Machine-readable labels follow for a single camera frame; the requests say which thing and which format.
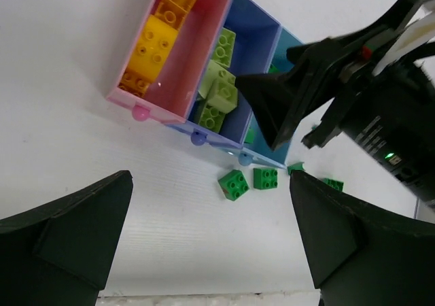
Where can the pale green lego piece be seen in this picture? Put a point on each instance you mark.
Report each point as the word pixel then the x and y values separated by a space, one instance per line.
pixel 223 96

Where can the green two-by-two lego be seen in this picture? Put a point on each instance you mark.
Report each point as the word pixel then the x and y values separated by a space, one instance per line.
pixel 265 178

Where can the small green lego brick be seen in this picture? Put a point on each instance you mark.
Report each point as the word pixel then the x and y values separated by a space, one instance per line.
pixel 233 185

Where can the lime sloped lego piece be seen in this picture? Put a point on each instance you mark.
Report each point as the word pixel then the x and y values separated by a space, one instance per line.
pixel 213 71

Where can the pink plastic bin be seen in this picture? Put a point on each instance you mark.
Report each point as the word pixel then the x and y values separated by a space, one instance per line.
pixel 169 97

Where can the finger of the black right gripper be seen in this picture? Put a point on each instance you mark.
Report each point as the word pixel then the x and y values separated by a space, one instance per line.
pixel 312 81

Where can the yellow curved lego brick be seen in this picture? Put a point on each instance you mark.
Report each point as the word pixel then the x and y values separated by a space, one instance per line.
pixel 134 84

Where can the light blue plastic bin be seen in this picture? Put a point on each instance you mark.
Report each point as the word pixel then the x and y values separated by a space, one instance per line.
pixel 260 91

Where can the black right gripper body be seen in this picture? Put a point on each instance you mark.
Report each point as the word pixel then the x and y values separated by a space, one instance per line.
pixel 379 97

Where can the green lego plate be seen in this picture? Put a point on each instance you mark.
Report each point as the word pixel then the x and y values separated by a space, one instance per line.
pixel 273 69

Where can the pale green lego block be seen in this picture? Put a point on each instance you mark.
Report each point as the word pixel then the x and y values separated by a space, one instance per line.
pixel 222 53

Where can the pale green sloped lego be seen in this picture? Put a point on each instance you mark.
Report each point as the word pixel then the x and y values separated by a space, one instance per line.
pixel 209 117

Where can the orange round lego piece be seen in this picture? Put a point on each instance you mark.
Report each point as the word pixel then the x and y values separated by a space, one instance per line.
pixel 174 12

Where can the small green arch lego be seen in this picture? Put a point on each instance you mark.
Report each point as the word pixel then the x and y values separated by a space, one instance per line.
pixel 299 166

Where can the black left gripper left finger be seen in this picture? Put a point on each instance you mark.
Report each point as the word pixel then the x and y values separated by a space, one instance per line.
pixel 61 252

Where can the yellow rectangular lego brick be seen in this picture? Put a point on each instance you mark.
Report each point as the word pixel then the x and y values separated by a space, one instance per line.
pixel 152 48

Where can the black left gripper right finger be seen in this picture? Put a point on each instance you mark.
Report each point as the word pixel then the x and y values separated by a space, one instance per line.
pixel 361 254

